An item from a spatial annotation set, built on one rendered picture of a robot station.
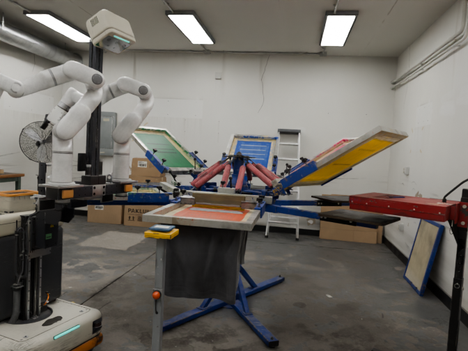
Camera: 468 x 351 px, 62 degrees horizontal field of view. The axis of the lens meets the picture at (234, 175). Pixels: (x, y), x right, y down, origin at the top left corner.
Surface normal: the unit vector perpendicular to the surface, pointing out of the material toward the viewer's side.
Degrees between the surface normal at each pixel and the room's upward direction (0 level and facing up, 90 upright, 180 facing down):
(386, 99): 90
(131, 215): 90
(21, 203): 92
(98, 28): 90
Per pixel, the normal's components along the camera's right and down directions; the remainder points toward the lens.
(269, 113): -0.15, 0.05
